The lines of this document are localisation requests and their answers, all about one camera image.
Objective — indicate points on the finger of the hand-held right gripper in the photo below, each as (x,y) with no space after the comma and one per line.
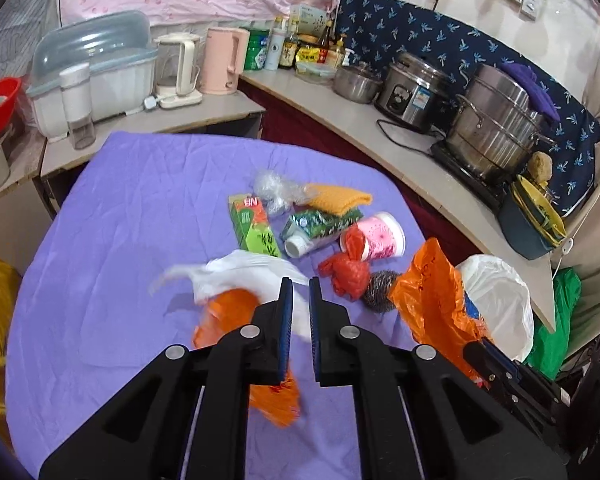
(477,360)
(502,360)

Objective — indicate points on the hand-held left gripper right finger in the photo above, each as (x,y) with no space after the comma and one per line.
(314,332)

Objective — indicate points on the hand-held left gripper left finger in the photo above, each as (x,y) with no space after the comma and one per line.
(286,332)

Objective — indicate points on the bin with white liner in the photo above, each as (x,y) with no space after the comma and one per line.
(500,300)

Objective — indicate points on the orange plastic bag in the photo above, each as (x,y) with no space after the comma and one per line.
(430,300)
(225,310)

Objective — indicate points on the white plastic bag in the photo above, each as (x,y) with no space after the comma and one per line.
(260,272)

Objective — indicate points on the steel wool scrubber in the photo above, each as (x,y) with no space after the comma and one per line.
(380,290)

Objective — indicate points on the green printed packet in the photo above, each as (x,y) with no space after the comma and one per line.
(320,222)

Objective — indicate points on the green drink carton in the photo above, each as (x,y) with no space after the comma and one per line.
(252,225)

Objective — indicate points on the pink and white paper cup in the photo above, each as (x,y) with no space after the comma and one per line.
(382,235)

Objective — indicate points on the red plastic bag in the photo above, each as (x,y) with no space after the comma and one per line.
(347,272)

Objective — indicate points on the green plastic bag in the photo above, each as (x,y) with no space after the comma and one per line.
(562,320)

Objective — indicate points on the white capped tube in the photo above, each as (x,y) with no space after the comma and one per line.
(297,246)

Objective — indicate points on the blue and yellow basin stack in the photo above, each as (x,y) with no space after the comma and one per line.
(527,225)

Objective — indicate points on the orange knitted dishcloth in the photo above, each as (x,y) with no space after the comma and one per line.
(337,196)

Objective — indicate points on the crumpled clear plastic wrap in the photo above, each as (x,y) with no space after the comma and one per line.
(275,187)

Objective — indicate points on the black induction cooker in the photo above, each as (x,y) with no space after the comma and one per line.
(475,180)

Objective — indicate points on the loofah sponge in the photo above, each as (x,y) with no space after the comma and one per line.
(541,169)

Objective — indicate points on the purple tablecloth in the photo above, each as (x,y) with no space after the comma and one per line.
(105,260)

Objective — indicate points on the large steel steamer pot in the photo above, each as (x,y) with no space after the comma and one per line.
(495,120)

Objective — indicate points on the small steel pot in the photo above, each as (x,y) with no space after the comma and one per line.
(355,85)

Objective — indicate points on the glass food container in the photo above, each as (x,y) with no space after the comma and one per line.
(315,72)

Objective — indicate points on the steel rice cooker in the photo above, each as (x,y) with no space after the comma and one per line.
(412,90)

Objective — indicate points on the white plug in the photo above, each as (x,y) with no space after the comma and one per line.
(151,103)

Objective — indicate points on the dark purple cloth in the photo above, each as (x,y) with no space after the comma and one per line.
(530,85)

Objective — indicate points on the yellow seasoning packets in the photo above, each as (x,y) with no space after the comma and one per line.
(310,55)

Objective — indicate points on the pink electric kettle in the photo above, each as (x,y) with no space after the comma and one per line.
(220,60)

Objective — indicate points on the dark sauce bottle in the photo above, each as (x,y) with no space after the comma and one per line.
(288,50)

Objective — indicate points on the white and blue bottle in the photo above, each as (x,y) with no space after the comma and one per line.
(274,50)

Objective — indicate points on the white glass kettle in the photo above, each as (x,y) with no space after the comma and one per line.
(177,67)

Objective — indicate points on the clear bottle with white cap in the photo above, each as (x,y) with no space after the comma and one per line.
(77,105)

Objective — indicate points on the white and green carton box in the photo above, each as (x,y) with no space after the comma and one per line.
(307,19)

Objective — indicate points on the white dish drainer with lid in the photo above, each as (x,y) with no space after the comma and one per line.
(105,75)

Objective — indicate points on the dark blue printed cloth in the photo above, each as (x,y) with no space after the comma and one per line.
(430,30)

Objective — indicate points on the grey patterned fabric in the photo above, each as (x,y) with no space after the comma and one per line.
(20,20)

